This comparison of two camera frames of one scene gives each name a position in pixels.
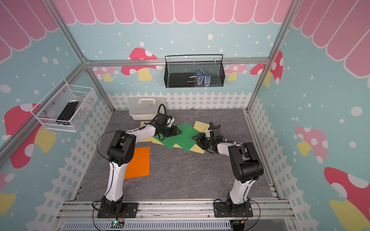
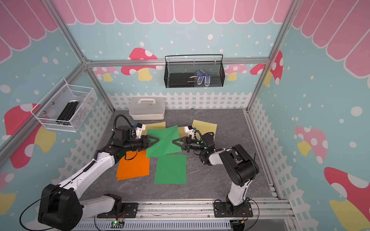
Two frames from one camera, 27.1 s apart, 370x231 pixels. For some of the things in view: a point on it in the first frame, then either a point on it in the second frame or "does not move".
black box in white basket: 67,112 does not move
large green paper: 184,139 to 171,169
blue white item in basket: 201,74 does not move
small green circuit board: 117,224 does not move
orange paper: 139,165 does not move
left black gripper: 173,131 to 146,145
